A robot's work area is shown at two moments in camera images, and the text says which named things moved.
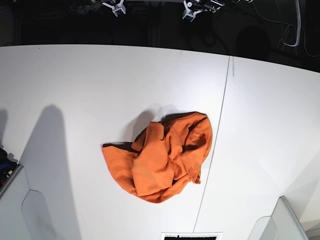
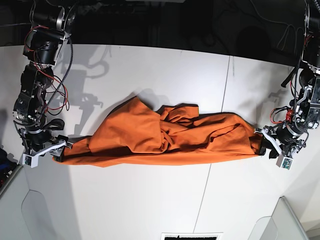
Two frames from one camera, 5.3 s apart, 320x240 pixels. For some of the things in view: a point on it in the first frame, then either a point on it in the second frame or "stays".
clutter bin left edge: x=8 y=168 stays
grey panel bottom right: x=282 y=225 stays
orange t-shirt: x=165 y=157 → x=130 y=131
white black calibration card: x=192 y=236 stays
